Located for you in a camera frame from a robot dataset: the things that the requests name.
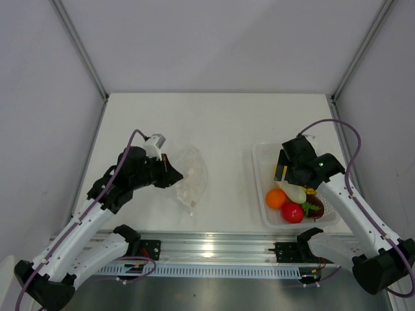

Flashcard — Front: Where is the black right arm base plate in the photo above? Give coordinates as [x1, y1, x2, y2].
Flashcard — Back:
[268, 242, 332, 264]

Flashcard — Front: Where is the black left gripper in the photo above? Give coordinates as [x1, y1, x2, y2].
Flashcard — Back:
[130, 153, 183, 190]

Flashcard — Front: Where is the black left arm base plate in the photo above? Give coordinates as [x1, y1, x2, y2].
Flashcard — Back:
[139, 240, 161, 260]

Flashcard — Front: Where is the clear zip top bag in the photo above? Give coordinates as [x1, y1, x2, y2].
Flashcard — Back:
[174, 144, 208, 216]

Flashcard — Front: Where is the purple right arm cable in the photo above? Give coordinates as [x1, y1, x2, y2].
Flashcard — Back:
[297, 119, 415, 297]

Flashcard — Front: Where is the right aluminium frame post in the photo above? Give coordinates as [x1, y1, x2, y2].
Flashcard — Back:
[331, 0, 397, 104]

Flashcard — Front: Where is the left aluminium frame post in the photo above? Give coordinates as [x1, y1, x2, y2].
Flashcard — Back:
[49, 0, 109, 102]

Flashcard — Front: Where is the orange toy orange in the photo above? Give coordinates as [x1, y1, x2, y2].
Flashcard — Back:
[265, 189, 287, 209]

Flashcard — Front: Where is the red toy tomato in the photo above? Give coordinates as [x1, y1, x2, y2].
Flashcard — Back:
[281, 202, 304, 224]

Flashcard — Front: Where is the yellow toy banana bunch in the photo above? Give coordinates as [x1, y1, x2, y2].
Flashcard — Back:
[282, 175, 317, 194]

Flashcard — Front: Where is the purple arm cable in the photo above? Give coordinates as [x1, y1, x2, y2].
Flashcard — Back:
[15, 129, 150, 310]
[297, 119, 415, 297]

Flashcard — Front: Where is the dark red toy apple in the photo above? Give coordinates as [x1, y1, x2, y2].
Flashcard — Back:
[301, 194, 325, 220]

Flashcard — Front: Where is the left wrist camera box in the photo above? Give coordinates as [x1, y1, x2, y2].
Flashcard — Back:
[143, 133, 165, 160]

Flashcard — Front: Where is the white perforated plastic basket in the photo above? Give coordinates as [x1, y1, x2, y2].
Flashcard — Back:
[252, 141, 340, 231]

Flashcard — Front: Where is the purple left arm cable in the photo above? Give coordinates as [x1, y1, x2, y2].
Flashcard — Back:
[15, 129, 150, 310]

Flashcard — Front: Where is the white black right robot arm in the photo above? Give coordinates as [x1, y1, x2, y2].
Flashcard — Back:
[274, 135, 414, 295]

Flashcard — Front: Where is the aluminium frame post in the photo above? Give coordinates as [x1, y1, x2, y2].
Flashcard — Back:
[49, 0, 109, 102]
[331, 0, 397, 104]

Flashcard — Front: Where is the white toy radish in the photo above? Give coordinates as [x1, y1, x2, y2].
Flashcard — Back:
[276, 181, 307, 205]

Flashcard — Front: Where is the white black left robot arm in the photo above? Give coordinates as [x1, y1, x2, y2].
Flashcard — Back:
[14, 146, 184, 310]

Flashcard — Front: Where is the silver aluminium front rail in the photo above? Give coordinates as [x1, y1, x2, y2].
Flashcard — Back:
[140, 231, 299, 266]

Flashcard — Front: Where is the white slotted cable duct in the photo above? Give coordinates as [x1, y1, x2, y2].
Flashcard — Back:
[96, 263, 302, 279]

